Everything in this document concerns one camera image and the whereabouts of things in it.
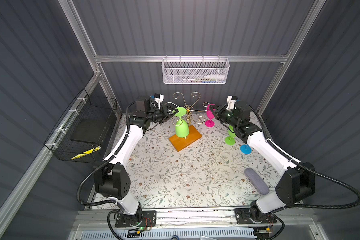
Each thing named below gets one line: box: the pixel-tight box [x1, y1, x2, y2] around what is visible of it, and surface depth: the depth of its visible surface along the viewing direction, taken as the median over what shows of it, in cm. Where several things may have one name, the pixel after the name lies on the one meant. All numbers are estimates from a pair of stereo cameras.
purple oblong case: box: [244, 167, 270, 195], surface depth 85 cm
